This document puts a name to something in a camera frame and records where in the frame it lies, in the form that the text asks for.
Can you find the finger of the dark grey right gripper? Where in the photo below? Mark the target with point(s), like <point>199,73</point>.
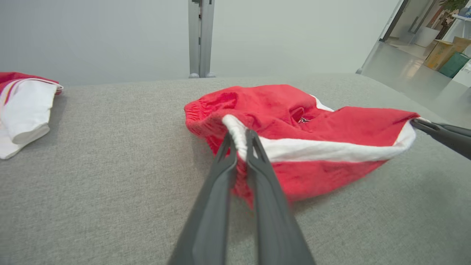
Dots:
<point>452,131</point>
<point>458,145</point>

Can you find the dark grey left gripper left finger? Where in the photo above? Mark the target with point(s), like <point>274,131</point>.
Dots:
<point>209,221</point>

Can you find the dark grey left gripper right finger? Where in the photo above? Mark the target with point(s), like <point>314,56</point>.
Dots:
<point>272,221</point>

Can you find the red shorts with white stripe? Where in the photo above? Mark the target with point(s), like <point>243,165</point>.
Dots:
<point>272,110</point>

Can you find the red white number jersey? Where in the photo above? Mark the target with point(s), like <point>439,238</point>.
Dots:
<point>25,110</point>

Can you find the green bin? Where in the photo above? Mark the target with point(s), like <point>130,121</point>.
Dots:
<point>454,64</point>

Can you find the yellow cardboard box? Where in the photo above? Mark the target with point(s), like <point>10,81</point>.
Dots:
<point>438,55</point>

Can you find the brown cardboard box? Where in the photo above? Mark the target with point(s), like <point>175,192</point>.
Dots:
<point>462,44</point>

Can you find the white planter box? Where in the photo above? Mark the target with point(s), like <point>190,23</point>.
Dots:
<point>427,36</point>

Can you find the green potted plant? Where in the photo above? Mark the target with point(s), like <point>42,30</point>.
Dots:
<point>454,4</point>

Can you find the grey glass door frame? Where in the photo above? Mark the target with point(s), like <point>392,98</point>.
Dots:
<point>382,36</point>

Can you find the grey metal partition post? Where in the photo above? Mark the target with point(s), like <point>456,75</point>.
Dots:
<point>201,36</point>

